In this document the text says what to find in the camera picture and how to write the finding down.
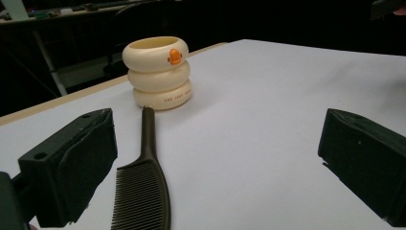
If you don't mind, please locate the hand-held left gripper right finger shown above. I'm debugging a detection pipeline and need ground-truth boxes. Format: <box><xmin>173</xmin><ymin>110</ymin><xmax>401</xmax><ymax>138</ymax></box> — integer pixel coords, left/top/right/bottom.
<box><xmin>317</xmin><ymin>107</ymin><xmax>406</xmax><ymax>228</ymax></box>

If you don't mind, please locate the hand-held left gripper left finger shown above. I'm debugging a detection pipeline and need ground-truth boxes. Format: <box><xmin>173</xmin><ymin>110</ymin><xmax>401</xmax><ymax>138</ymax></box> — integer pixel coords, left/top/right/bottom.
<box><xmin>17</xmin><ymin>107</ymin><xmax>119</xmax><ymax>228</ymax></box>

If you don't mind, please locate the dark brown comb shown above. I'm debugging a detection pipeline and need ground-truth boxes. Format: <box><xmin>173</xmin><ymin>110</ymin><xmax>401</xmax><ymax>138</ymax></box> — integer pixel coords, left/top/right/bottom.
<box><xmin>110</xmin><ymin>105</ymin><xmax>172</xmax><ymax>230</ymax></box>

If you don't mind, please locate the white table mat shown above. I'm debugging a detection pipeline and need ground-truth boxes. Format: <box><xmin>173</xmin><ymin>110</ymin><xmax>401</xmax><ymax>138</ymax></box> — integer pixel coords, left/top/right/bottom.
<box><xmin>0</xmin><ymin>38</ymin><xmax>406</xmax><ymax>230</ymax></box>

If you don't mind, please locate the white metal desk leg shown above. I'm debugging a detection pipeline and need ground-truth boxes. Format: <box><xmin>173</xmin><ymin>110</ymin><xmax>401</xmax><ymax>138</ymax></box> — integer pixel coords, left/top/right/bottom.
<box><xmin>31</xmin><ymin>30</ymin><xmax>69</xmax><ymax>98</ymax></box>

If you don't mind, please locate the background desk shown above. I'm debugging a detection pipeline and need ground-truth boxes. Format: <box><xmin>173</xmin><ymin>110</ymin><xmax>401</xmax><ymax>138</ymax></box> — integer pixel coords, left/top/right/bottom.
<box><xmin>0</xmin><ymin>0</ymin><xmax>135</xmax><ymax>27</ymax></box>

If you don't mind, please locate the cream ringed cup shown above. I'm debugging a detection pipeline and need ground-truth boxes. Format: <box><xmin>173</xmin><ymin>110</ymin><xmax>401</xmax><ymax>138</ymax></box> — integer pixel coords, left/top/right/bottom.
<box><xmin>122</xmin><ymin>35</ymin><xmax>193</xmax><ymax>111</ymax></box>

